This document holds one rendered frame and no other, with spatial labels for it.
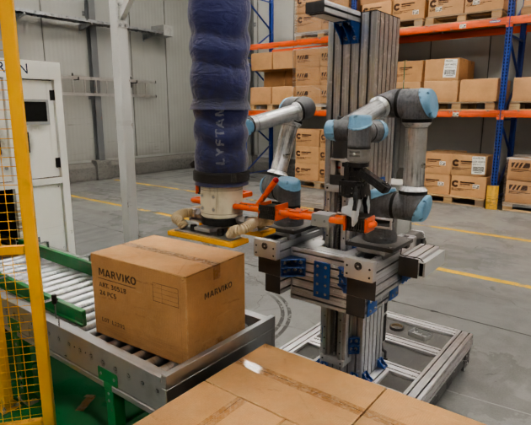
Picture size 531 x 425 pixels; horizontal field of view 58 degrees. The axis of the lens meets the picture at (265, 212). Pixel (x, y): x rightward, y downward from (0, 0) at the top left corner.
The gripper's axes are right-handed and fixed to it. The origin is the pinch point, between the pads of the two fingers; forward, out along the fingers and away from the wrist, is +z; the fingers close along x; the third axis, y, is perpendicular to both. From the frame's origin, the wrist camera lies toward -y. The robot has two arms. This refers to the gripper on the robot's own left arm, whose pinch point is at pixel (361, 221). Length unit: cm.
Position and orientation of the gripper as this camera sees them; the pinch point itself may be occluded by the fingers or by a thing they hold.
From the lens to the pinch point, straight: 165.3
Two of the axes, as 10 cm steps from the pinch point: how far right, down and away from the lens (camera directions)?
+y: -8.2, -1.2, 5.7
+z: 0.0, 9.8, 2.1
